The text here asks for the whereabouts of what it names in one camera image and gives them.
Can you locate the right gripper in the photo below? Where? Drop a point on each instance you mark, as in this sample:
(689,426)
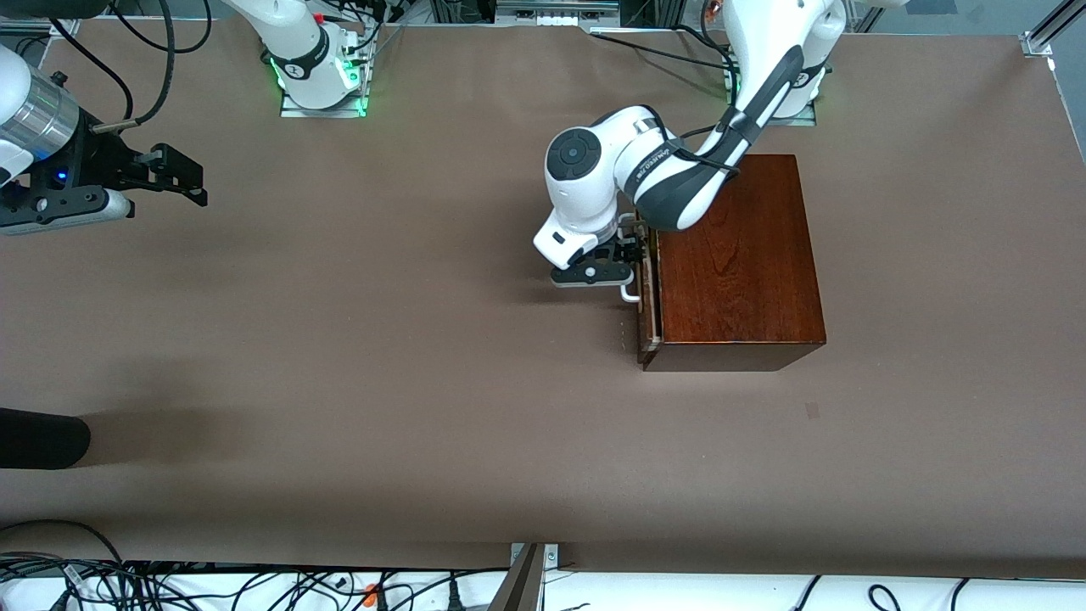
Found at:
(95,161)

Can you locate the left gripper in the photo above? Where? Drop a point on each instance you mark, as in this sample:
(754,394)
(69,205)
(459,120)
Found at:
(629,249)

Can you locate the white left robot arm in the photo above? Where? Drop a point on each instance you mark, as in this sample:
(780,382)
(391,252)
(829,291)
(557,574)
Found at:
(585,195)

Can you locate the dark brown wooden cabinet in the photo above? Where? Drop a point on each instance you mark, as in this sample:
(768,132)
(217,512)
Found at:
(747,271)

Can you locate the white power strip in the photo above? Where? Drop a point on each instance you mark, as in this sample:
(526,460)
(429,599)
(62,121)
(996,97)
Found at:
(560,19)

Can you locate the black rounded cylinder object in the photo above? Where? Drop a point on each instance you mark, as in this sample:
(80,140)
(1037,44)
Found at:
(38,439)

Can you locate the aluminium arm base plate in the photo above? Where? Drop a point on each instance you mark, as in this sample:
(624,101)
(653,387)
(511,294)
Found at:
(810,114)
(293,110)

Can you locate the aluminium frame rail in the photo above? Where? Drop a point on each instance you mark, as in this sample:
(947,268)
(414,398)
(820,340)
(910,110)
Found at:
(34,27)

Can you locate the small metal bracket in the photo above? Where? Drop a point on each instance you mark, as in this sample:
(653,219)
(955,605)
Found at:
(552,556)

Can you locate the aluminium frame post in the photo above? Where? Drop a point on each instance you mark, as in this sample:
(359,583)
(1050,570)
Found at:
(522,590)

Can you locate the aluminium corner bracket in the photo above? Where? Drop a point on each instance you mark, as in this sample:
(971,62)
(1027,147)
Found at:
(1037,44)

